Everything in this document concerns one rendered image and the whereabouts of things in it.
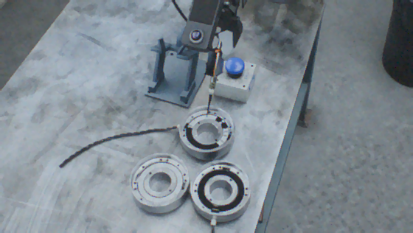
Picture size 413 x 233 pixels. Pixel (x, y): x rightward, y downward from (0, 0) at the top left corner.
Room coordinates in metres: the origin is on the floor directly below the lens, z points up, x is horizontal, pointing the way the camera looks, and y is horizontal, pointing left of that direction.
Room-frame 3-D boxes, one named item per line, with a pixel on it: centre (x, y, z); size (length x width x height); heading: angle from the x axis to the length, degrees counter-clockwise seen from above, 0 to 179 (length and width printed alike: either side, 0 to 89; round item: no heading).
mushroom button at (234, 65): (0.67, -0.04, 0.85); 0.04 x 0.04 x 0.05
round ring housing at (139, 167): (0.44, 0.11, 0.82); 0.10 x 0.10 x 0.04
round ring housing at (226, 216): (0.42, 0.00, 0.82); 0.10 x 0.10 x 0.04
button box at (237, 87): (0.67, -0.05, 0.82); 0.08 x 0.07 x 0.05; 158
